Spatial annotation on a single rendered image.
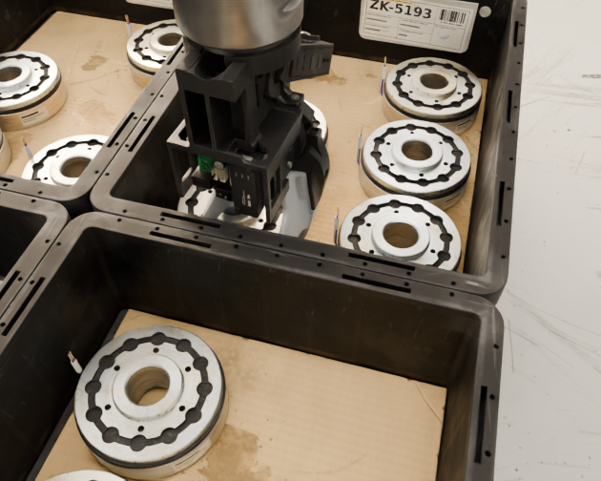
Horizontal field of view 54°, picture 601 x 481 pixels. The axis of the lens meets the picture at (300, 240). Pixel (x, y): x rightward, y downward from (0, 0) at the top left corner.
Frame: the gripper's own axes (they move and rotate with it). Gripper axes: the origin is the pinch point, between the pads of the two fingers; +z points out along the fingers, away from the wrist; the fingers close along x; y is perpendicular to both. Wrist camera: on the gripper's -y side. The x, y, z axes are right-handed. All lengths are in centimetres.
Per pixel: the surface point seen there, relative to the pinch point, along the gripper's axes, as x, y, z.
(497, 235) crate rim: 18.2, 1.8, -7.8
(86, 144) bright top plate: -19.8, -1.6, -1.0
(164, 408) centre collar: 0.7, 19.2, -1.7
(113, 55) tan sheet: -29.0, -19.1, 2.3
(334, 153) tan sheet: 1.8, -12.5, 2.3
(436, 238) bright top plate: 14.2, -2.3, -1.0
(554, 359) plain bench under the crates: 28.6, -5.1, 15.2
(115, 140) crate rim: -11.6, 3.0, -7.8
